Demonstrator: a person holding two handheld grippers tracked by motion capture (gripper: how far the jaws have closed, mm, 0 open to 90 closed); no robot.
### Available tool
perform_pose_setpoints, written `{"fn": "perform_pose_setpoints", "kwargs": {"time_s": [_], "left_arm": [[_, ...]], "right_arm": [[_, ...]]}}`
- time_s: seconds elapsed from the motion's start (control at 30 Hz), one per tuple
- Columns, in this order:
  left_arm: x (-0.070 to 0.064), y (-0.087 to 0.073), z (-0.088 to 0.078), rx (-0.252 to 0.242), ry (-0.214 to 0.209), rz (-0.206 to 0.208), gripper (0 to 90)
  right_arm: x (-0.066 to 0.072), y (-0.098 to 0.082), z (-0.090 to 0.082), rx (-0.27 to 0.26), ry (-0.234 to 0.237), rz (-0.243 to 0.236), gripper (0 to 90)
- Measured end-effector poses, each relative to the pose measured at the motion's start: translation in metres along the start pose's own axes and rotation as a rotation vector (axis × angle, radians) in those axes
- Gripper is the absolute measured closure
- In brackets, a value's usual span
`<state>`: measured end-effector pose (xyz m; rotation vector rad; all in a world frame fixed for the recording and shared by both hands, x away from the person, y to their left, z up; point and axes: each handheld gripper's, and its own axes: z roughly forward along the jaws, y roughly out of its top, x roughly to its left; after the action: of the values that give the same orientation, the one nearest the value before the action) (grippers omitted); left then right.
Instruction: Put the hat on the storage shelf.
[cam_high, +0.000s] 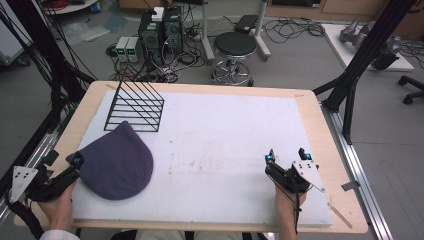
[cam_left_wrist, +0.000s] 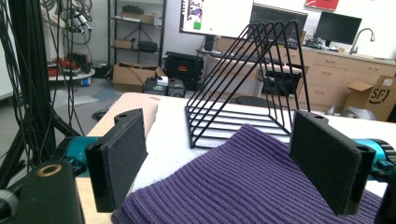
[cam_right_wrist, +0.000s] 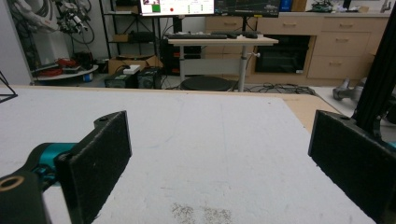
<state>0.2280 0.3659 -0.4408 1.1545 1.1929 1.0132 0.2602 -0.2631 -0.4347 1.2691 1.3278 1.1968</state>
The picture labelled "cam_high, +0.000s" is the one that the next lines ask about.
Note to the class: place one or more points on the white metal stand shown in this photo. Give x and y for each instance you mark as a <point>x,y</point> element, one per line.
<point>233,30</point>

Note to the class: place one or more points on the flat black box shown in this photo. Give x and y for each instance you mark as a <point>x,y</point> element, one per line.
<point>246,24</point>

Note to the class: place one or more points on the person's left hand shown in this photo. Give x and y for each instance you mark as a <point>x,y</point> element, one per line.
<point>60,210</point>

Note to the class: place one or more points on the black frame post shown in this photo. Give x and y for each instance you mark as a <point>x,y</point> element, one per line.
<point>366,50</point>
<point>46,50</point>

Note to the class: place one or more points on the white box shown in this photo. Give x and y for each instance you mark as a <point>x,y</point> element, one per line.
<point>158,14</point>

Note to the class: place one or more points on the thin wooden stick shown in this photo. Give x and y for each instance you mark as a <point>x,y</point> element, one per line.
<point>340,216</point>

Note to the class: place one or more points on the aluminium rail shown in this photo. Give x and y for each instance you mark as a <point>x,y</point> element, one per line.
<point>36,150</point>
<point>360,166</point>

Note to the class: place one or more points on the black computer tower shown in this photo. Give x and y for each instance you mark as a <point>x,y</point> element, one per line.
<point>150,38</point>
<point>173,31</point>

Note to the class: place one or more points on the black round stool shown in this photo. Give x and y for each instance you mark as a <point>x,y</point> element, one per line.
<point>234,60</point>

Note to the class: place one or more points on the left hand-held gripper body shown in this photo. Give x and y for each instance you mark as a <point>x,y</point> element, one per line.
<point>40,190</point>

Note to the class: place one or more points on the purple knitted beanie hat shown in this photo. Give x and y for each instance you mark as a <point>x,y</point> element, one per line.
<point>116,166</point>

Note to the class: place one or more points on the grey power supply unit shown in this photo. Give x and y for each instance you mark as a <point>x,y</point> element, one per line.
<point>122,48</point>
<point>133,49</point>

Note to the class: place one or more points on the grey tape piece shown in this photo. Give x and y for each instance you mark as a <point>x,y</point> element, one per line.
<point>350,185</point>

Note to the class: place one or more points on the person's right hand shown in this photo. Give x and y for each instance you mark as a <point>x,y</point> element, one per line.
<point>288,208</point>

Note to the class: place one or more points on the person's white sleeve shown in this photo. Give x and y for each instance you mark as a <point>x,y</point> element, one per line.
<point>60,235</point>

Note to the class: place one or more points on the black office chair base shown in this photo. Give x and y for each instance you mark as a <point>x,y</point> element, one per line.
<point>411,89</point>

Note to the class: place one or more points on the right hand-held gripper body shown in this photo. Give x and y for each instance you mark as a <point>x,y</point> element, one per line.
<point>293,178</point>

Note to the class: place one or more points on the white platform board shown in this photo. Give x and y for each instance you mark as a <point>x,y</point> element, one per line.
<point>346,43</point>

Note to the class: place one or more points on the white foam mat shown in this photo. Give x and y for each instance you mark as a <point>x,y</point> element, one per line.
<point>216,150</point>

